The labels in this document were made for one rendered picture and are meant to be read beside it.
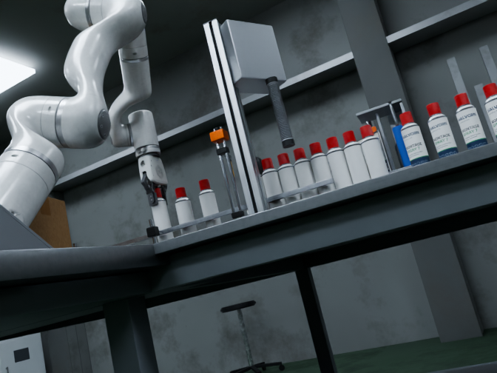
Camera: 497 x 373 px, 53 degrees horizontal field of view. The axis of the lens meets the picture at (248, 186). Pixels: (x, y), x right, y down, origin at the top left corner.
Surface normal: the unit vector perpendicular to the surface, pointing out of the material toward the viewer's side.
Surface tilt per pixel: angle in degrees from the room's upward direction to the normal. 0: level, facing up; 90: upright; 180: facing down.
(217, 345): 90
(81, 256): 90
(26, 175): 83
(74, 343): 90
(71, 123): 107
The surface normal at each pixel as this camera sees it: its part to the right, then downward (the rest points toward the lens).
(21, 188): 0.70, -0.44
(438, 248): -0.45, -0.08
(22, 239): 0.84, -0.30
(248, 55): 0.54, -0.30
